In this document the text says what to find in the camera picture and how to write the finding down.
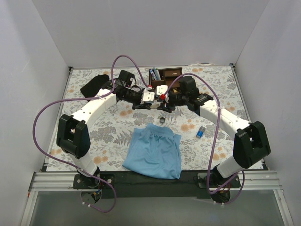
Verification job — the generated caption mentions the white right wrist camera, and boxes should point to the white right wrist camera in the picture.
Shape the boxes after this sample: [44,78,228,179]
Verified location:
[155,85,168,103]

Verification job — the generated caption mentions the aluminium frame rail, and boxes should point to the aluminium frame rail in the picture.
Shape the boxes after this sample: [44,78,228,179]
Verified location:
[20,172,77,226]

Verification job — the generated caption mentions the light blue shorts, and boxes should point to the light blue shorts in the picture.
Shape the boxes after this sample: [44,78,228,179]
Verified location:
[123,123,182,179]

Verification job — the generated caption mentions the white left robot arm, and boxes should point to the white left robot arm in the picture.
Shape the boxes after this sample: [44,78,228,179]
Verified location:
[56,70,152,188]

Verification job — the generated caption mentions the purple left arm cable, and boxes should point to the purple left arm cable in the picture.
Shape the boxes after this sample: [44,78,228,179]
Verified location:
[33,55,152,212]

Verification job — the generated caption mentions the black folded cloth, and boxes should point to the black folded cloth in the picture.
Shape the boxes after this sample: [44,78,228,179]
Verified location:
[80,74,109,98]

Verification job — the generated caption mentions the floral tablecloth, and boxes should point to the floral tablecloth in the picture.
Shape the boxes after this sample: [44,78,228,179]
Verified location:
[46,66,264,172]

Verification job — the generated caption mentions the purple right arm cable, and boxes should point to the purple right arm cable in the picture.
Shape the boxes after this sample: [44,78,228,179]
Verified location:
[164,73,245,205]

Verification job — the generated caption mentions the brown wooden desk organizer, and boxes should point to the brown wooden desk organizer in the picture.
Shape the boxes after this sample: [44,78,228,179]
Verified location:
[148,67,182,89]

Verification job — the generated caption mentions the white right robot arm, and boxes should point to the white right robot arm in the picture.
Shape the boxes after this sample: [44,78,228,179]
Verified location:
[155,76,271,187]

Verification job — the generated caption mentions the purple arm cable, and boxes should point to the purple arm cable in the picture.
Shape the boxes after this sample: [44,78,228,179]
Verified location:
[164,73,245,205]
[33,55,152,212]

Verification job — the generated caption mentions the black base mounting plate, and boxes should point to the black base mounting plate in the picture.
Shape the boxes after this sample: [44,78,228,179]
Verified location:
[72,169,242,200]

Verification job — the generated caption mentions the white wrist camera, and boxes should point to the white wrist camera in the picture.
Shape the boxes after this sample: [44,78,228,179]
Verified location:
[155,85,168,103]
[141,85,155,104]

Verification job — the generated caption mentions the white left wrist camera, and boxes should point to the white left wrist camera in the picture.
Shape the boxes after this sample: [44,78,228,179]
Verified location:
[141,85,155,104]

